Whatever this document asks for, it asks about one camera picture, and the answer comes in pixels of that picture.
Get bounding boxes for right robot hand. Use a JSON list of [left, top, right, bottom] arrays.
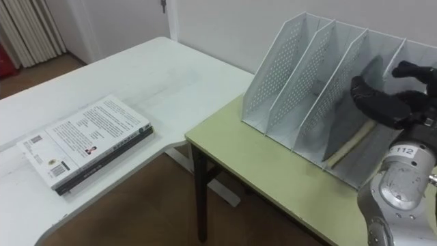
[[350, 60, 437, 145]]

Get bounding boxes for dark grey book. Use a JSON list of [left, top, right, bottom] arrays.
[[322, 54, 385, 170]]

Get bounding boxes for white perforated file organizer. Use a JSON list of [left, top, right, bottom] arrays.
[[240, 12, 437, 191]]

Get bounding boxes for green table with black legs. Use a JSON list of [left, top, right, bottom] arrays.
[[184, 94, 437, 246]]

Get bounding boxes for white desk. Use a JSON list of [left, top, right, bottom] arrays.
[[0, 36, 255, 246]]

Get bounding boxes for white door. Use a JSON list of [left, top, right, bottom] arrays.
[[46, 0, 171, 64]]

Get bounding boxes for black book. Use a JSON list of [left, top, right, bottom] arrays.
[[54, 126, 154, 197]]

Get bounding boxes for white cover book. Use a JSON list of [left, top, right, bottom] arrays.
[[16, 94, 153, 189]]

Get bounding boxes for red object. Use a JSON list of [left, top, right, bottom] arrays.
[[0, 44, 17, 79]]

